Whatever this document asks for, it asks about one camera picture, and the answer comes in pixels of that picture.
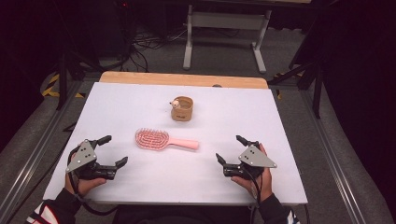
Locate brown cup with animal figure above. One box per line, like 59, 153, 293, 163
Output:
169, 95, 194, 122

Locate black tripod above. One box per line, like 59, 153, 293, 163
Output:
46, 50, 106, 112

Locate aluminium rail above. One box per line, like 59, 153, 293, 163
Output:
299, 89, 369, 224
0, 79, 84, 224

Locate hand-held gripper cable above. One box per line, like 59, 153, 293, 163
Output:
66, 145, 120, 217
242, 167, 263, 224

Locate white board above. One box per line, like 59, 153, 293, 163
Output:
42, 81, 309, 206

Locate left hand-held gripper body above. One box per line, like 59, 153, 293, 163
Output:
65, 139, 117, 181

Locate person's dark clothing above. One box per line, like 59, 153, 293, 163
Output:
111, 203, 260, 224

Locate black floor cables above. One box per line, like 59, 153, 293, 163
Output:
130, 26, 189, 73

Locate pink hairbrush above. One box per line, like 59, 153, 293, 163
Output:
134, 127, 200, 152

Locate person's left hand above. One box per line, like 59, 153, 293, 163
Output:
64, 172, 107, 198

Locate wooden table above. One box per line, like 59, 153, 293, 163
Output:
99, 70, 270, 90

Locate left hand-held gripper cable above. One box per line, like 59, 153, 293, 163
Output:
66, 145, 120, 217

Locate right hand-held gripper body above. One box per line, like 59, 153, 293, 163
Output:
222, 145, 277, 181

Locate person's right hand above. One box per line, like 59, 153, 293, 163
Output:
230, 142, 274, 203

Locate yellow black floor tape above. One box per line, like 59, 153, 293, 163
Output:
273, 71, 305, 101
41, 72, 86, 99

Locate black metal stand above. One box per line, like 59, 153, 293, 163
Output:
268, 0, 326, 119

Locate grey metal stand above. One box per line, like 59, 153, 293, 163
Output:
182, 3, 273, 76

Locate right hand-held gripper cable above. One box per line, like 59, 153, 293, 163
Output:
242, 167, 263, 224

